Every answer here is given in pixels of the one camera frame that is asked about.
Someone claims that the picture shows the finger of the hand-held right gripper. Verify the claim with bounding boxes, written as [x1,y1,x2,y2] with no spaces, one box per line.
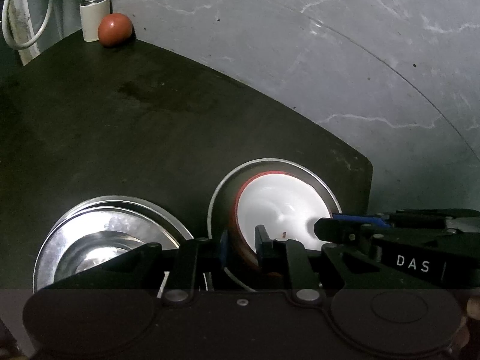
[331,212,393,230]
[314,217,376,251]

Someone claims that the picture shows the steel plate with stickers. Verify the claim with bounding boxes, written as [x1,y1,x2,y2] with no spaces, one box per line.
[48,205,181,286]

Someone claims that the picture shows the white hose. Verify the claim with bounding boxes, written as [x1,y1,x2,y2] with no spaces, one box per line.
[1,0,53,50]

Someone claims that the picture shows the white red-rimmed bowl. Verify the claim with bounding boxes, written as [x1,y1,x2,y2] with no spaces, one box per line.
[235,171,334,233]
[228,195,323,275]

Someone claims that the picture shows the white thermos flask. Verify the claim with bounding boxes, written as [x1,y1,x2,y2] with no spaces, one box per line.
[79,0,113,43]

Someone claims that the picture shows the shiny metal pot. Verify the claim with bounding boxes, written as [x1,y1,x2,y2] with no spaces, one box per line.
[33,194,193,294]

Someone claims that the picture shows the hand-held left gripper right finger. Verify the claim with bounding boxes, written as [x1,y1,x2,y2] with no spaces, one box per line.
[255,225,380,305]

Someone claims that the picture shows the white pipe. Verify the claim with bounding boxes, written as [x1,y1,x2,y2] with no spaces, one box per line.
[7,0,41,67]

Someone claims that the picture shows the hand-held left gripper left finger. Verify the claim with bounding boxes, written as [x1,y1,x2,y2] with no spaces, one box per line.
[56,229,230,306]

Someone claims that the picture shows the red ball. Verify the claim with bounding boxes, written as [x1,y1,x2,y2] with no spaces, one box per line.
[98,13,134,49]

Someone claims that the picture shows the large steel bowl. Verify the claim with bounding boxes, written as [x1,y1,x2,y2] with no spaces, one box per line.
[207,157,344,294]

